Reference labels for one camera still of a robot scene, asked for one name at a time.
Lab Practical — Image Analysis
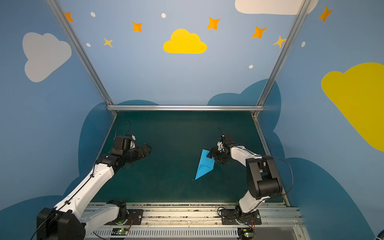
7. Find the right green circuit board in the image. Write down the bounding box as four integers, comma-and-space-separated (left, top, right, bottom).
238, 228, 254, 240

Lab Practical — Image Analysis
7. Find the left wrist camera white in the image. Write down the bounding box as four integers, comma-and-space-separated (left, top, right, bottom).
128, 135, 136, 149

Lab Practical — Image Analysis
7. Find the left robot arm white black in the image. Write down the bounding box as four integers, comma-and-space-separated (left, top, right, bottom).
31, 134, 152, 240

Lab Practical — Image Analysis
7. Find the back horizontal aluminium bar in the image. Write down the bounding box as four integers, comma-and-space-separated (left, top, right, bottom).
107, 105, 264, 112

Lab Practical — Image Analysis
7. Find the slanted aluminium post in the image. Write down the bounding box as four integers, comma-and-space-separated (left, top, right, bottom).
252, 0, 312, 120
46, 0, 114, 107

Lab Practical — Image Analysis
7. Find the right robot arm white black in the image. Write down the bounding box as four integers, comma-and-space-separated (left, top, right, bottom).
204, 135, 283, 215

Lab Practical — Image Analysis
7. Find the green circuit board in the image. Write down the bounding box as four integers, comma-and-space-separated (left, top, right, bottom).
238, 228, 254, 240
111, 228, 130, 236

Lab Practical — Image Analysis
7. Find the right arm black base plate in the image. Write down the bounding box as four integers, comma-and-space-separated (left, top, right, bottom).
217, 207, 262, 226

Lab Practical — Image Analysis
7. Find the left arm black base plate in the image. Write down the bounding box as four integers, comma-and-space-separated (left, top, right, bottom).
106, 209, 144, 226

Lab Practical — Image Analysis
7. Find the left slanted aluminium post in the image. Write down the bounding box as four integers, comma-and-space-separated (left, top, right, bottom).
46, 0, 114, 107

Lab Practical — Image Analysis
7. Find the right slanted aluminium post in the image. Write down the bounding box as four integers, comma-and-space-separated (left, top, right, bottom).
252, 0, 312, 120

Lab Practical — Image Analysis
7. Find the blue square paper sheet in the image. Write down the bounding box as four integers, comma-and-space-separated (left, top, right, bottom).
195, 150, 215, 180

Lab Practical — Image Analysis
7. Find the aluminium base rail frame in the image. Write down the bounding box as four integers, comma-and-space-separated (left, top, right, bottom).
83, 203, 310, 240

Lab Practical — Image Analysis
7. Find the left green circuit board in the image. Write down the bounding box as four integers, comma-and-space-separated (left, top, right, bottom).
111, 228, 130, 236

